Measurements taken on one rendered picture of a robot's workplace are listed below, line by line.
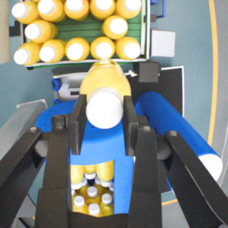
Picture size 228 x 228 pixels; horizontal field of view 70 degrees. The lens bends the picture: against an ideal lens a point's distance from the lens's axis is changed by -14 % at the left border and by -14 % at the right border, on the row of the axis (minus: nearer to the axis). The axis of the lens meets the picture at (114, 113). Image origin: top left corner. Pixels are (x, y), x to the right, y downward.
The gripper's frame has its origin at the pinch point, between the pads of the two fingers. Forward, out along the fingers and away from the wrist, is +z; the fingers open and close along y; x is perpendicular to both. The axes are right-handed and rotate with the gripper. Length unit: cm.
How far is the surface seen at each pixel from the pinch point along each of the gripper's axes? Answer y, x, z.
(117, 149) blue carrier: 2.9, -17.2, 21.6
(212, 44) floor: 100, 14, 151
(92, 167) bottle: -4.0, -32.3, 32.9
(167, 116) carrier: 36, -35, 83
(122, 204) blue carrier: 5.8, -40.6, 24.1
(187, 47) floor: 72, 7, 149
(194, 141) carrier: 42, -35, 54
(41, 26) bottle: -17.7, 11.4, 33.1
